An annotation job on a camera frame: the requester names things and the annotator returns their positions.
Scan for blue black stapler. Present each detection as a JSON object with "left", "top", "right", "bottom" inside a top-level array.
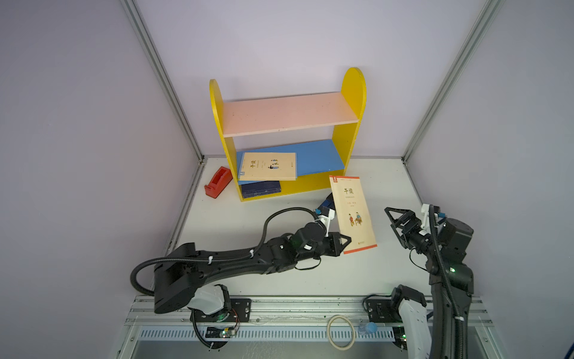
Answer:
[{"left": 315, "top": 194, "right": 336, "bottom": 217}]

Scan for beige book orange edge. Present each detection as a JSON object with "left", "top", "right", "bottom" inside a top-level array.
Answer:
[{"left": 330, "top": 176, "right": 378, "bottom": 254}]

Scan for yellow shelf pink blue boards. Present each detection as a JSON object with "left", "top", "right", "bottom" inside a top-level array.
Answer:
[{"left": 209, "top": 67, "right": 367, "bottom": 201}]

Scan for right green circuit board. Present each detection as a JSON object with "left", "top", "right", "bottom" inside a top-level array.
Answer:
[{"left": 393, "top": 327, "right": 407, "bottom": 350}]

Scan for small blue cap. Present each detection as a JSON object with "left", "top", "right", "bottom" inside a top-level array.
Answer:
[{"left": 358, "top": 322, "right": 378, "bottom": 335}]

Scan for dark purple book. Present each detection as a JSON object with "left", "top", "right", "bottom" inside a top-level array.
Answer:
[{"left": 241, "top": 181, "right": 281, "bottom": 199}]

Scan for green circuit board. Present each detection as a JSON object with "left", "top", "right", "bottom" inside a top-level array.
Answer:
[
  {"left": 205, "top": 327, "right": 237, "bottom": 340},
  {"left": 393, "top": 327, "right": 407, "bottom": 350}
]

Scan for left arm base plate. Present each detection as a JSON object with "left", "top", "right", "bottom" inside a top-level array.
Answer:
[{"left": 193, "top": 297, "right": 253, "bottom": 323}]

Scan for aluminium front rail frame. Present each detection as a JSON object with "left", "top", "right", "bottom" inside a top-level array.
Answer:
[{"left": 114, "top": 295, "right": 505, "bottom": 359}]

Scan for red tape dispenser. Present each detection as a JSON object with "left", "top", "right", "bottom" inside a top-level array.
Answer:
[{"left": 204, "top": 166, "right": 233, "bottom": 199}]

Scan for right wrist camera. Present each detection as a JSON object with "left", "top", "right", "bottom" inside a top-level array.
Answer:
[{"left": 419, "top": 203, "right": 448, "bottom": 234}]

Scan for left green circuit board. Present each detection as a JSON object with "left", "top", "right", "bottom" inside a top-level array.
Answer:
[{"left": 205, "top": 327, "right": 237, "bottom": 340}]

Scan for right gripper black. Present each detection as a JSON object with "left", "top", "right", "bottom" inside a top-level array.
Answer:
[{"left": 383, "top": 207, "right": 442, "bottom": 255}]

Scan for beige tape ring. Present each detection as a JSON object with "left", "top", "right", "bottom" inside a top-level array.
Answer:
[{"left": 326, "top": 315, "right": 356, "bottom": 352}]

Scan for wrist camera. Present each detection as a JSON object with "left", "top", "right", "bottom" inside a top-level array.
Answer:
[
  {"left": 419, "top": 203, "right": 448, "bottom": 234},
  {"left": 315, "top": 206, "right": 336, "bottom": 236}
]

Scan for beige book blue edge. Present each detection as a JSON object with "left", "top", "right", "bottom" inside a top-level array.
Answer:
[{"left": 239, "top": 152, "right": 297, "bottom": 182}]

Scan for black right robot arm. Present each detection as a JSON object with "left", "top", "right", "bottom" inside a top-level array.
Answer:
[{"left": 385, "top": 204, "right": 474, "bottom": 358}]

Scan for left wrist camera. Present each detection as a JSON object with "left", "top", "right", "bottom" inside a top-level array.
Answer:
[{"left": 315, "top": 206, "right": 336, "bottom": 236}]

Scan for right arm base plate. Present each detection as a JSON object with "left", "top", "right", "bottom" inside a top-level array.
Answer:
[{"left": 363, "top": 296, "right": 402, "bottom": 323}]

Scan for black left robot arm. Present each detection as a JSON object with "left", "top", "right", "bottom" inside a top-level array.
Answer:
[{"left": 129, "top": 207, "right": 352, "bottom": 317}]

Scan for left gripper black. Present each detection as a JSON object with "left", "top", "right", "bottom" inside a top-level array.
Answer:
[{"left": 295, "top": 228, "right": 354, "bottom": 262}]

